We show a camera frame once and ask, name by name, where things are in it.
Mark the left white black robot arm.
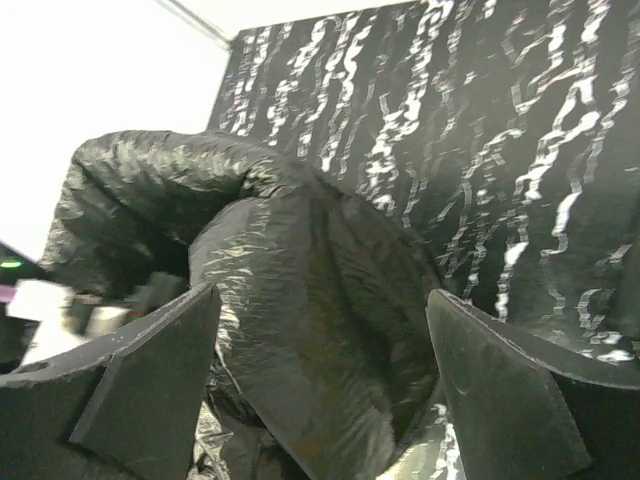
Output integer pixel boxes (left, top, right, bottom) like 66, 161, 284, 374
1, 244, 187, 374

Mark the black marble pattern mat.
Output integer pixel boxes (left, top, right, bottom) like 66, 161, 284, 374
209, 1, 639, 369

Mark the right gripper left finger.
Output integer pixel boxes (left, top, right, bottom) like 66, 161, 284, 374
1, 284, 221, 479

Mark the black trash bag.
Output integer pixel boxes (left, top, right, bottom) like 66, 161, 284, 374
41, 131, 442, 479

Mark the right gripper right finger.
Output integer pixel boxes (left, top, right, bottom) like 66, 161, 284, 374
427, 290, 639, 480

